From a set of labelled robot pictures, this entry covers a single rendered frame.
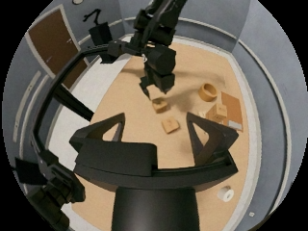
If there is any brown clipboard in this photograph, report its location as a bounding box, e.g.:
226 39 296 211
221 95 244 132

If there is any small square wooden pallet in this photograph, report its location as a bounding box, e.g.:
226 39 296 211
198 111 208 118

